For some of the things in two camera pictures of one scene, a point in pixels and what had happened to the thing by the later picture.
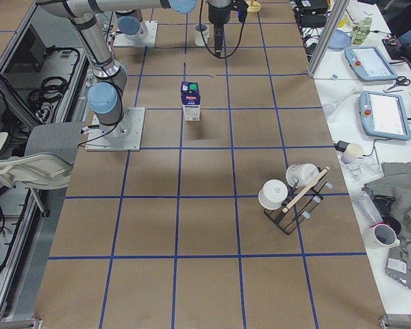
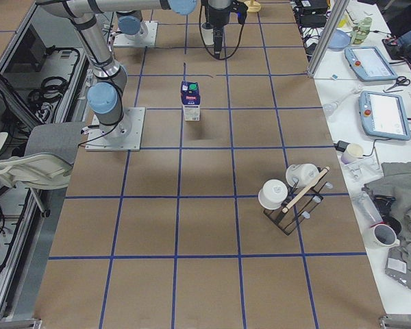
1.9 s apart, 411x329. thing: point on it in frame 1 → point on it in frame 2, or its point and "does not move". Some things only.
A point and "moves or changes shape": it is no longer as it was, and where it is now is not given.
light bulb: (330, 108) does not move
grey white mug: (201, 34) moves or changes shape
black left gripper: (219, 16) does not move
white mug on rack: (274, 193) does not move
